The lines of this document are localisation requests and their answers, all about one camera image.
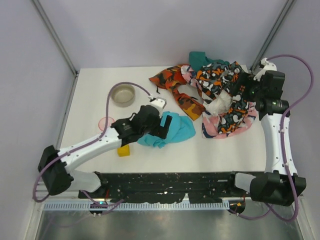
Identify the pink shark print cloth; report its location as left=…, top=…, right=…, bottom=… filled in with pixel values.
left=180, top=64, right=258, bottom=140

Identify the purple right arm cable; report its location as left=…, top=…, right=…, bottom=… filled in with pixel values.
left=228, top=54, right=314, bottom=222

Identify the orange red camouflage cloth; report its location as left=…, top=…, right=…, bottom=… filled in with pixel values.
left=149, top=64, right=205, bottom=121

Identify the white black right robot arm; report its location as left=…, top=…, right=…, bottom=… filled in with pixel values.
left=231, top=70, right=307, bottom=207

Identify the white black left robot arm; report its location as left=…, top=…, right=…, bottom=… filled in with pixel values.
left=38, top=105, right=172, bottom=196

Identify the light blue cloth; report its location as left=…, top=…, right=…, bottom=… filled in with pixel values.
left=137, top=111, right=196, bottom=149

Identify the yellow block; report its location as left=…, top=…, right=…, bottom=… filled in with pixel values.
left=117, top=144, right=131, bottom=157

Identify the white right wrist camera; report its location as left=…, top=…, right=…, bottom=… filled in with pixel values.
left=253, top=57, right=277, bottom=82

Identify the black paint-chipped base rail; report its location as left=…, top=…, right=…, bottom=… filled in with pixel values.
left=88, top=172, right=249, bottom=204

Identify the left aluminium frame post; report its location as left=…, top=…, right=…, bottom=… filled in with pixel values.
left=30, top=0, right=78, bottom=77

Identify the aluminium frame post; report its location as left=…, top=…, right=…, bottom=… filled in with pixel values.
left=30, top=0, right=78, bottom=77
left=249, top=0, right=296, bottom=72

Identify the pink transparent plastic cup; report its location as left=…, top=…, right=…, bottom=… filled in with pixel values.
left=98, top=117, right=115, bottom=132

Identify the beige ceramic bowl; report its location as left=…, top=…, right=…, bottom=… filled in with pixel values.
left=111, top=84, right=136, bottom=108

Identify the teal green cloth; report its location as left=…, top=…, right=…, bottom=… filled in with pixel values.
left=188, top=51, right=230, bottom=72

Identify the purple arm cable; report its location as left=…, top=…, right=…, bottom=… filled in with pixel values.
left=32, top=81, right=154, bottom=203
left=228, top=54, right=314, bottom=222

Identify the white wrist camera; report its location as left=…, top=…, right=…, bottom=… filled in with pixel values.
left=148, top=95, right=167, bottom=118
left=253, top=57, right=277, bottom=82

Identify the right aluminium frame post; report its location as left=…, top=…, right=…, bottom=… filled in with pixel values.
left=249, top=0, right=296, bottom=72

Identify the black orange white camouflage cloth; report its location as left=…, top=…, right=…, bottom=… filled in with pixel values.
left=194, top=60, right=256, bottom=135

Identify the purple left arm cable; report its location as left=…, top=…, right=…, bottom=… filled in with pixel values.
left=32, top=81, right=154, bottom=203

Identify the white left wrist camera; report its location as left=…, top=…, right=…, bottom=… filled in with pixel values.
left=148, top=95, right=167, bottom=118

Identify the white slotted cable duct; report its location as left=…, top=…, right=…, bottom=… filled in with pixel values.
left=43, top=199, right=230, bottom=211

